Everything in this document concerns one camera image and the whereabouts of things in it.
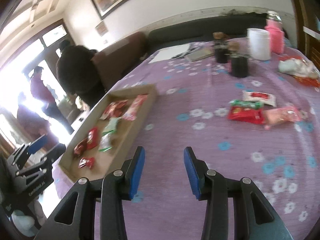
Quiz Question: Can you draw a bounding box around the white paper sheet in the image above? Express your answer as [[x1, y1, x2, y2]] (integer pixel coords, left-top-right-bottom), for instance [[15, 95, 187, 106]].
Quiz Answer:
[[149, 43, 190, 64]]

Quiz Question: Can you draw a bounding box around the small wall plaque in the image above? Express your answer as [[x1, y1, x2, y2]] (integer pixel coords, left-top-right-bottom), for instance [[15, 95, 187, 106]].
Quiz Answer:
[[95, 21, 108, 36]]

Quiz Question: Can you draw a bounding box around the pink sleeved water bottle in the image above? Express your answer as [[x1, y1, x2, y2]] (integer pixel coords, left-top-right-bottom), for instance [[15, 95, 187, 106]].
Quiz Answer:
[[265, 10, 285, 55]]

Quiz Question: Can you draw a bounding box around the red cartoon snack packet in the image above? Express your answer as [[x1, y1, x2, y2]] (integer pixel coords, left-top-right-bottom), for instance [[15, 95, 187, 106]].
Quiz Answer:
[[227, 106, 265, 125]]

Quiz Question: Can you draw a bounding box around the white crumpled cloth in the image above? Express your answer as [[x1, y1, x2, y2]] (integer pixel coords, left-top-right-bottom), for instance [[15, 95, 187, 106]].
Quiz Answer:
[[278, 58, 319, 79]]

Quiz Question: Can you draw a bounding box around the pale green wafer packet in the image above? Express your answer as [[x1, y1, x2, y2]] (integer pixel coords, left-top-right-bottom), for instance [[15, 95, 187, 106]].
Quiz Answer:
[[102, 117, 121, 135]]

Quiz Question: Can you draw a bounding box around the person in black jacket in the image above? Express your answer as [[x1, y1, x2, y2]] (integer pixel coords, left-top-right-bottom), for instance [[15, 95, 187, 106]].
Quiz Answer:
[[56, 40, 106, 108]]

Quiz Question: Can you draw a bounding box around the olive notebook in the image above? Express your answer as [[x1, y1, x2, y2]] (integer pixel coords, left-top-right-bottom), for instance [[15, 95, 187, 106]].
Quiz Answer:
[[185, 48, 214, 62]]

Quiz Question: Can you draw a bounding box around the black jar wooden lid front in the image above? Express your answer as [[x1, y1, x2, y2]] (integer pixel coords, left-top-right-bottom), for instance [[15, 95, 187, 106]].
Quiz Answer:
[[228, 41, 249, 78]]

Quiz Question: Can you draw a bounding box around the black sofa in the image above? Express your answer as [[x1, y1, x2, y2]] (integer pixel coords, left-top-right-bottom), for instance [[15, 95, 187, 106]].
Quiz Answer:
[[148, 12, 267, 54]]

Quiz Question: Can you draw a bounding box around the dark red foil snack bag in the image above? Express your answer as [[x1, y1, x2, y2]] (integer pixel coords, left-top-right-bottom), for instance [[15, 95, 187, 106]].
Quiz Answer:
[[73, 139, 87, 158]]

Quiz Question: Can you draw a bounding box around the purple floral tablecloth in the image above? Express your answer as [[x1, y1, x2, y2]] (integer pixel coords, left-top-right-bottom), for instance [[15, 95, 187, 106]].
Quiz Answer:
[[53, 37, 320, 240]]

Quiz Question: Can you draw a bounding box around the red round-logo candy packet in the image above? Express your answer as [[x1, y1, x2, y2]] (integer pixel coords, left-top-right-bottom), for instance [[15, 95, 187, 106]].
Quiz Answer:
[[87, 127, 98, 150]]

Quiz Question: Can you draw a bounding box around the white red packet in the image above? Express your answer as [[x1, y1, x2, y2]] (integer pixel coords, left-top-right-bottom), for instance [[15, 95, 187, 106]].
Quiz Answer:
[[242, 90, 277, 107]]

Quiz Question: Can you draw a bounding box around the dark red foil snack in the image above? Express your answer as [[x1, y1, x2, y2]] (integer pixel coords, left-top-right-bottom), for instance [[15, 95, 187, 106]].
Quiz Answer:
[[99, 100, 128, 120]]

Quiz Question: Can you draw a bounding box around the white gloved left hand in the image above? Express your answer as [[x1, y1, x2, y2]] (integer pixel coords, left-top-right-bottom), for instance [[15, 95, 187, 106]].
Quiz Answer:
[[11, 199, 47, 237]]

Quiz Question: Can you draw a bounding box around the brown sofa chair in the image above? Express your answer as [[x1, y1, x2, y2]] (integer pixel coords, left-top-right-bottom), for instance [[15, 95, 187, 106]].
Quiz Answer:
[[92, 32, 148, 90]]

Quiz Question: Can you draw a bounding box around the black pen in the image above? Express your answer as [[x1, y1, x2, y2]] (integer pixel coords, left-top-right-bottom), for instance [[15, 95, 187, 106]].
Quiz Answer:
[[171, 47, 199, 59]]

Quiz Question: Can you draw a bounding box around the small red candy packet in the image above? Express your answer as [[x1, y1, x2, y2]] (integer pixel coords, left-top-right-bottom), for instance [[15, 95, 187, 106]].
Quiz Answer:
[[78, 157, 95, 169]]

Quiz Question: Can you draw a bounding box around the green white candy packet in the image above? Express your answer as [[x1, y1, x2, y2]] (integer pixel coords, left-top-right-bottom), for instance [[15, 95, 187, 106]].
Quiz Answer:
[[229, 100, 264, 110]]

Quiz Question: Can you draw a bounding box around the red beaded ornament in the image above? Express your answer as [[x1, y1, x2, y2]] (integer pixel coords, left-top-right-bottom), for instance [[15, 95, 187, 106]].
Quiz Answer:
[[293, 76, 320, 88]]

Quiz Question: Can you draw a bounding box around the pink snack packet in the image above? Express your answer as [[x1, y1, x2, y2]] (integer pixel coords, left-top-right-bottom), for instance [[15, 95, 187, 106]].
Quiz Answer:
[[263, 106, 302, 129]]

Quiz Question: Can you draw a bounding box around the black jar wooden lid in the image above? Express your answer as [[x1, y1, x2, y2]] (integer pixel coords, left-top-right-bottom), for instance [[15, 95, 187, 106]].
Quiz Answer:
[[213, 32, 229, 64], [228, 41, 249, 78]]

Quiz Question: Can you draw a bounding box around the person in red top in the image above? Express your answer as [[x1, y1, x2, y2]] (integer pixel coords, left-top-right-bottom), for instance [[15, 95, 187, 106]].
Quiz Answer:
[[30, 66, 74, 134]]

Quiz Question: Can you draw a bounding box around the black jar wooden lid rear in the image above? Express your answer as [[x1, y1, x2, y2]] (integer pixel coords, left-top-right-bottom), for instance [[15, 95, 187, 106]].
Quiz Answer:
[[213, 32, 229, 64]]

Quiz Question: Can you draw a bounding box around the cardboard tray box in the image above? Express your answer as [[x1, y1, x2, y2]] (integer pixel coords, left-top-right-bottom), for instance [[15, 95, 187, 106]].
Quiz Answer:
[[59, 85, 158, 182]]

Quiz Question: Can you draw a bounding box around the white plastic canister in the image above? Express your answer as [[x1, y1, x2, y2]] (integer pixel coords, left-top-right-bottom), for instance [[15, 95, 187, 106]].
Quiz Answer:
[[247, 28, 271, 61]]

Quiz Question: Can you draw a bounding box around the tall pink My Melody snack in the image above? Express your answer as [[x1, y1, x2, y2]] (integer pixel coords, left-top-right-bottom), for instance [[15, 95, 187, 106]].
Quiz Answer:
[[122, 94, 148, 121]]

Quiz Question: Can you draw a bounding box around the clear green-edged snack packet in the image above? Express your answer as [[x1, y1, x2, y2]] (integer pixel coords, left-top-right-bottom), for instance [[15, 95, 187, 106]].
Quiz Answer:
[[98, 133, 113, 152]]

